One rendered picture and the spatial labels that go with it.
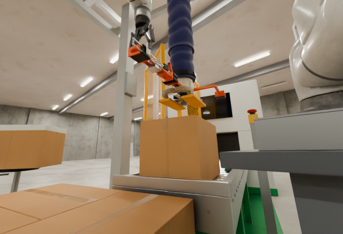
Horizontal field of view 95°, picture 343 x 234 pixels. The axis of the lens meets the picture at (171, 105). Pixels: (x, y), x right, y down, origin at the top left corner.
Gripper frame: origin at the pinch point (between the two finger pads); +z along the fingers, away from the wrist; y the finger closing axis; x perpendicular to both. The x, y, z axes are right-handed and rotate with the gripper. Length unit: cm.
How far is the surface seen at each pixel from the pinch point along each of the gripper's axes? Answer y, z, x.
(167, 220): -18, 70, 8
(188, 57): -7, -25, -54
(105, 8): 148, -185, -88
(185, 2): -7, -82, -53
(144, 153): 18, 51, -28
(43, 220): 20, 70, 23
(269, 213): -49, 91, -77
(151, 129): 12.1, 35.8, -28.6
